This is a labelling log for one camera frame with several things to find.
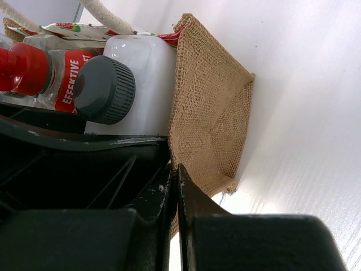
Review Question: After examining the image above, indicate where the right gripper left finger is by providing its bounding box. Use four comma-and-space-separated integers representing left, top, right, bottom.
1, 103, 174, 270

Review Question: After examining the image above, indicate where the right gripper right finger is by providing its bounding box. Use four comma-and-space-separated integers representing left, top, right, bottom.
177, 164, 345, 270

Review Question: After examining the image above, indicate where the white bottle grey cap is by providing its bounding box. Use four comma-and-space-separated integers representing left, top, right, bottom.
74, 35, 176, 136

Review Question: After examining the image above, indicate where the red liquid bottle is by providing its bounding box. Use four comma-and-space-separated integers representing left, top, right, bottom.
1, 42, 94, 113

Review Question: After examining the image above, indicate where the burlap watermelon canvas bag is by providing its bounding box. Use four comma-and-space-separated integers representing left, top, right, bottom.
1, 14, 254, 234

